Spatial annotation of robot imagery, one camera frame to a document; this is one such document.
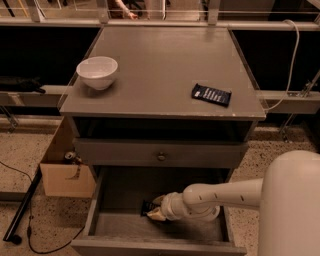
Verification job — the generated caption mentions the grey drawer cabinet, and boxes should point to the grey drawer cabinet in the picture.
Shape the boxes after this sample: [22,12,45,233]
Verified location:
[59,25,267,188]

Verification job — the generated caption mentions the black object on rail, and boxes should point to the black object on rail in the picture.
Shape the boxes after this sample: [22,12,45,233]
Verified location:
[0,76,46,94]

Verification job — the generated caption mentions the cardboard box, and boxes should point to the cardboard box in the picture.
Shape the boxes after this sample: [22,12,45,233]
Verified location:
[40,118,96,198]

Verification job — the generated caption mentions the closed grey upper drawer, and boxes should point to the closed grey upper drawer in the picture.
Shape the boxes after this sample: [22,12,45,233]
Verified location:
[73,138,248,169]

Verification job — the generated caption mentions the white ceramic bowl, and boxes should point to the white ceramic bowl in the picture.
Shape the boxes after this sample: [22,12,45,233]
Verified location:
[76,56,118,90]

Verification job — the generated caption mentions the black chocolate rxbar wrapper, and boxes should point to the black chocolate rxbar wrapper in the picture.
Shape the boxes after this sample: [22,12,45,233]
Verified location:
[140,201,159,217]

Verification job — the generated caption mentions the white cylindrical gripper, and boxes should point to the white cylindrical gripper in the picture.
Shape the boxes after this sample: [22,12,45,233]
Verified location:
[147,192,187,221]

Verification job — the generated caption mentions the white hanging cable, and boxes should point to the white hanging cable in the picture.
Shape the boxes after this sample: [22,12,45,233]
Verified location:
[263,19,300,112]

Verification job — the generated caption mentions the black floor cable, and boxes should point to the black floor cable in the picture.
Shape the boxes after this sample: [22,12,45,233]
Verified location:
[0,160,86,255]

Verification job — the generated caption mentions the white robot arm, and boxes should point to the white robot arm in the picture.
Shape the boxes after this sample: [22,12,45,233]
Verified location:
[147,150,320,256]

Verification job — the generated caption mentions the open grey bottom drawer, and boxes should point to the open grey bottom drawer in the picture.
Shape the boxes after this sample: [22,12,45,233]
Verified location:
[71,167,246,256]

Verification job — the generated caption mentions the round brass drawer knob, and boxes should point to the round brass drawer knob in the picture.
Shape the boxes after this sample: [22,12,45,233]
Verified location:
[157,152,166,161]

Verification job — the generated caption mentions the metal can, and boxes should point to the metal can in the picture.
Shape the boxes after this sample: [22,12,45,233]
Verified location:
[64,151,77,161]

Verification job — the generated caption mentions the black pole on floor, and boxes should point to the black pole on floor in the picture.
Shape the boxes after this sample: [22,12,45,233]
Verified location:
[0,168,42,245]

